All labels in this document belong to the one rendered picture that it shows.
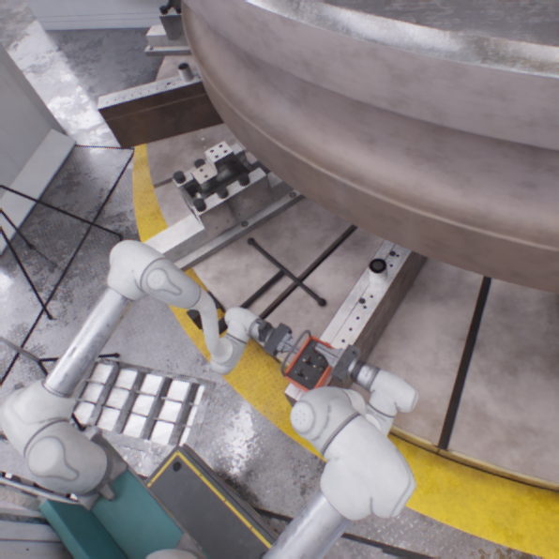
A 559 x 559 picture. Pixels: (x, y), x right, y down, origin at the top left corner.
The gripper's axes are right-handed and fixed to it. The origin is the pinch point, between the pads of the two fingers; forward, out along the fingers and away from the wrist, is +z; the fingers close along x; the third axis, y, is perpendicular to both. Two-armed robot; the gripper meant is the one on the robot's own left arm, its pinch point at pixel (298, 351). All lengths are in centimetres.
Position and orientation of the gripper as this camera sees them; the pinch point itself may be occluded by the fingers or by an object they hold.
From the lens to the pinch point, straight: 183.5
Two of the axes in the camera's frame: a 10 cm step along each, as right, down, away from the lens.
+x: -5.6, 7.4, -3.7
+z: 7.9, 3.3, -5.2
